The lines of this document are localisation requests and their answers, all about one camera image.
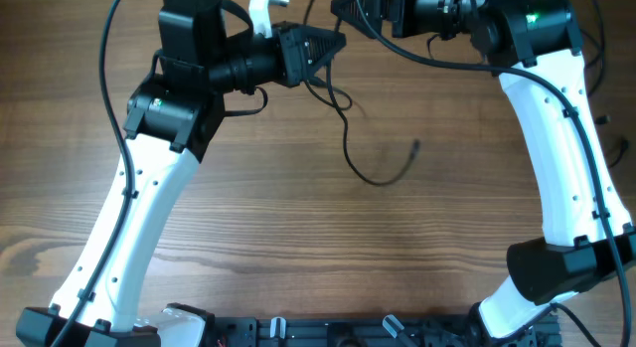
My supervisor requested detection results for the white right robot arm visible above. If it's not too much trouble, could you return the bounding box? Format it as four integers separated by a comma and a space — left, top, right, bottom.
331, 0, 635, 346

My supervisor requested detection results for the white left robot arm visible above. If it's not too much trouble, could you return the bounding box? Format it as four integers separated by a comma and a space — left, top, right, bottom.
16, 0, 346, 346

